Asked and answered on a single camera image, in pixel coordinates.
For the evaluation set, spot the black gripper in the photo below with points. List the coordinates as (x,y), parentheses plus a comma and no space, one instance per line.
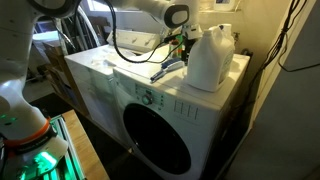
(187,45)

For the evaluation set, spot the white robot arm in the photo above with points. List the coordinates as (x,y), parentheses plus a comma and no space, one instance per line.
(32,146)

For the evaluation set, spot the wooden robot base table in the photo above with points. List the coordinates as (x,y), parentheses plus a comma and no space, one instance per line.
(82,155)

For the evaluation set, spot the green spray bottle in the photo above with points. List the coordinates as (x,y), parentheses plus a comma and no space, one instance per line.
(175,47)

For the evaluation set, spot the blue white scrub brush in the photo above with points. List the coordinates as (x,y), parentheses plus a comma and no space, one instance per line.
(167,66)

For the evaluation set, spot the large white detergent jug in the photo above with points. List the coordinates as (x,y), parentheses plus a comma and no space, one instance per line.
(210,58)

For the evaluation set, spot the white front-load washing machine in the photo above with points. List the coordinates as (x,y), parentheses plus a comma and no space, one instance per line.
(171,126)

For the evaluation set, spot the white top-load dryer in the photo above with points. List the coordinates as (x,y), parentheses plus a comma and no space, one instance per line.
(92,71)

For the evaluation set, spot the wall shelf with items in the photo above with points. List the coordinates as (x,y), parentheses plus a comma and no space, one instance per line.
(219,6)

